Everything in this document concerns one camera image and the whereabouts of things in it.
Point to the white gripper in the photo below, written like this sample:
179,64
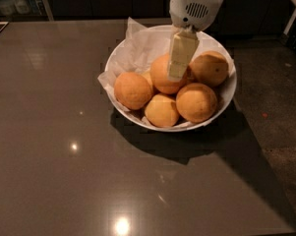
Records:
194,10

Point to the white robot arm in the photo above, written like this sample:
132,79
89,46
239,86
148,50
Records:
188,17

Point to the white ceramic bowl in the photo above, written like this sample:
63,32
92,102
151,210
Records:
216,92

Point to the small hidden orange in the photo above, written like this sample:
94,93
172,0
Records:
147,76

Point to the white paper liner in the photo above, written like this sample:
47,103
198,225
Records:
144,46

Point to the white plastic bottle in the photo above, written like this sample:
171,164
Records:
22,6

